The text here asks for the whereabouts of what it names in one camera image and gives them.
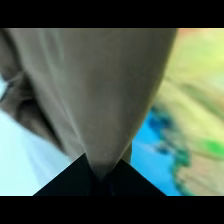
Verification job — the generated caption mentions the brown T-shirt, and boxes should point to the brown T-shirt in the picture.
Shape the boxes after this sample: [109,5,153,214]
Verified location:
[0,27,178,182]

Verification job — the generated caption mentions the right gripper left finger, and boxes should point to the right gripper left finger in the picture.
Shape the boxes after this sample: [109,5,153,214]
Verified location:
[33,153,101,197]

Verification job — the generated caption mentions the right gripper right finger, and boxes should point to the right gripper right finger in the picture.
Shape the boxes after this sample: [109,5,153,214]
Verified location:
[99,158,167,197]

